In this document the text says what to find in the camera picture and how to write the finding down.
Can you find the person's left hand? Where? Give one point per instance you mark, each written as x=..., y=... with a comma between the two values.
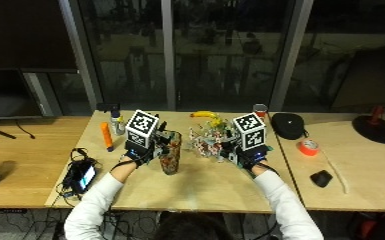
x=144, y=152

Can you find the person's right hand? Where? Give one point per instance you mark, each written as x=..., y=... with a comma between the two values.
x=245, y=157

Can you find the patterned dark vase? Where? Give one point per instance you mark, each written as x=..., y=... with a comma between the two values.
x=170, y=160

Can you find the white marker cube on left glove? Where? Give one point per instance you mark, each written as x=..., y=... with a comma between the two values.
x=141, y=128

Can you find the white marker cube on glove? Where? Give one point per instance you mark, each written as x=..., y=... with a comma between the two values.
x=250, y=130
x=141, y=128

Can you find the white marker cube on right glove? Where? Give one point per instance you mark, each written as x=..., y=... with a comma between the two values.
x=250, y=130

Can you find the yellow banana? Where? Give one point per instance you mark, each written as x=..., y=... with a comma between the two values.
x=202, y=114

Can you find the small clear bottle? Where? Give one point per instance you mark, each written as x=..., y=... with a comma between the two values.
x=117, y=125

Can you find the orange marker pen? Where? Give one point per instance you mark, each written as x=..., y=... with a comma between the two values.
x=106, y=136

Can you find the red cup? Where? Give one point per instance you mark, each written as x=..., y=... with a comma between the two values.
x=259, y=110

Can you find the black oval case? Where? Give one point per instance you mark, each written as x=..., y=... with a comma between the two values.
x=287, y=125

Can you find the orange tape roll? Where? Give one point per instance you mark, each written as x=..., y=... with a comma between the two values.
x=307, y=147

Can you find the black computer mouse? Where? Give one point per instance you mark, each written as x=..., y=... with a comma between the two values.
x=321, y=178

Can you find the thin white stick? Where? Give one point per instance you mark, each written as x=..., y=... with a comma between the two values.
x=338, y=173

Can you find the red and black bag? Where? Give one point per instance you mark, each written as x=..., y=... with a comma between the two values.
x=378, y=225

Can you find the black power strip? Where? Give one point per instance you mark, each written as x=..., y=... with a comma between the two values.
x=12, y=210

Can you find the large black monitor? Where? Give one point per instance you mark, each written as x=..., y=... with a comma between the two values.
x=19, y=50

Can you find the black round base red post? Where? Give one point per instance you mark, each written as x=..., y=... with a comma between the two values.
x=375, y=129

